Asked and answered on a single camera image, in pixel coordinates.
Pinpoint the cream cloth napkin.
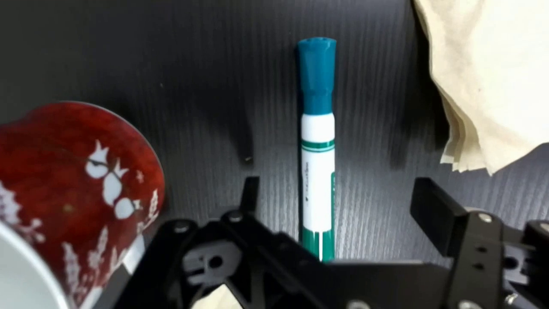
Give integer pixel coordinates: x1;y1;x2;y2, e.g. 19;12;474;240
412;0;549;178

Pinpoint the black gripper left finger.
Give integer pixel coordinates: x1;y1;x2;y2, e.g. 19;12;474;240
239;175;263;216

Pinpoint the red mug with white print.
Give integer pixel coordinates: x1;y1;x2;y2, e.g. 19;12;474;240
0;101;169;309

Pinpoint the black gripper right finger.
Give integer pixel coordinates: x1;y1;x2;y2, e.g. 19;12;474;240
410;177;469;257

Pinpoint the teal and white marker pen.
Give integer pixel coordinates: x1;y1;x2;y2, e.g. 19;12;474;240
296;36;340;264

